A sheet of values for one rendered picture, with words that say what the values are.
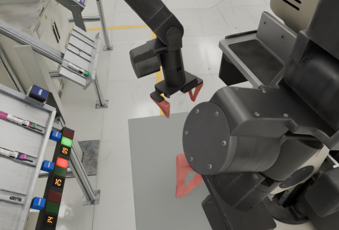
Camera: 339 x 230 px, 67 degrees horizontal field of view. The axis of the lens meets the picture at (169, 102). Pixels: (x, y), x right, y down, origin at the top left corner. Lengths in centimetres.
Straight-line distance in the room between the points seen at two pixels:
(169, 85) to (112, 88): 142
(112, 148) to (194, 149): 149
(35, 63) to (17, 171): 50
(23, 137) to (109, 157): 87
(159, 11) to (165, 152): 51
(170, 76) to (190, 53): 175
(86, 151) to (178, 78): 114
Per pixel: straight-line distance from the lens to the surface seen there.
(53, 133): 89
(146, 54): 61
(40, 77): 121
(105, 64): 232
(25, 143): 86
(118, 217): 147
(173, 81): 67
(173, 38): 58
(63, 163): 88
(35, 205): 78
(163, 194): 84
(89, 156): 168
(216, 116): 19
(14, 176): 80
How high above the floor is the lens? 136
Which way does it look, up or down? 45 degrees down
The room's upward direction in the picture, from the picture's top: straight up
